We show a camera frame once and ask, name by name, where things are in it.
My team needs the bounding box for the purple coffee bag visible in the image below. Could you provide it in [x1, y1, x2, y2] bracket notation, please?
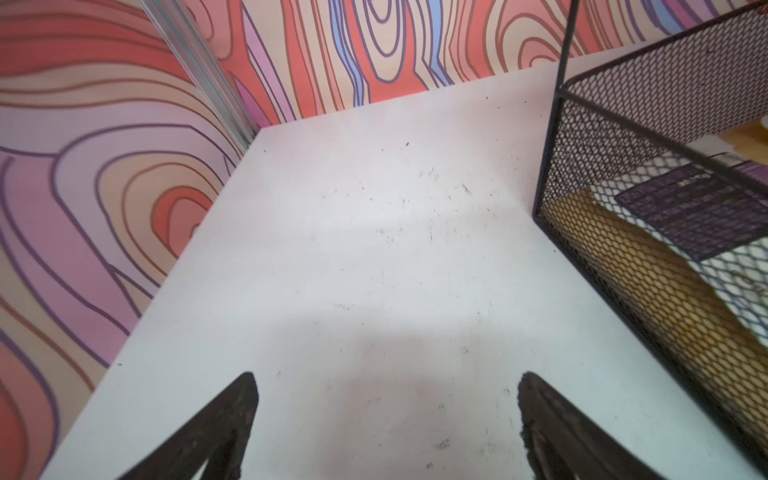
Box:
[590, 134, 768, 349]

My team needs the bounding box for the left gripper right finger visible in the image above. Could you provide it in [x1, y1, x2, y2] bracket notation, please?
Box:
[518, 372, 660, 480]

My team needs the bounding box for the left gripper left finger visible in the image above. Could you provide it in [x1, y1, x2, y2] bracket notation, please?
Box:
[121, 372, 259, 480]

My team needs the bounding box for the wooden two-tier wire shelf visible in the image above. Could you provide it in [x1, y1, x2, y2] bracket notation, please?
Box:
[533, 1, 767, 473]

